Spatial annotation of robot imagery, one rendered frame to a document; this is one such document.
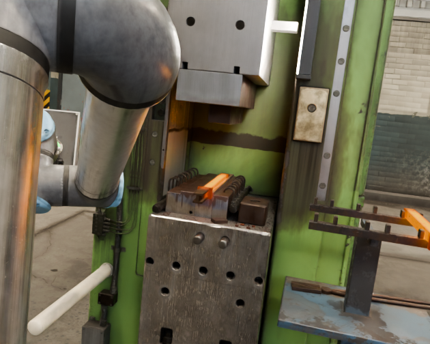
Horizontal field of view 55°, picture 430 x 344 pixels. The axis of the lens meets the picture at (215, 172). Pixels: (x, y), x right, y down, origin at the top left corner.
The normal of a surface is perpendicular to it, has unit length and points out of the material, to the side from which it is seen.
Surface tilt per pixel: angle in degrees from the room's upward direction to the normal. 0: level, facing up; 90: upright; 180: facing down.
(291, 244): 90
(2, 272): 73
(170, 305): 90
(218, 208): 90
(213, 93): 90
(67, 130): 60
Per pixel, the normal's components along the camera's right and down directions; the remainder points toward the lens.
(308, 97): -0.19, 0.13
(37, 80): 1.00, -0.05
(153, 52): 0.79, 0.41
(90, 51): 0.24, 0.80
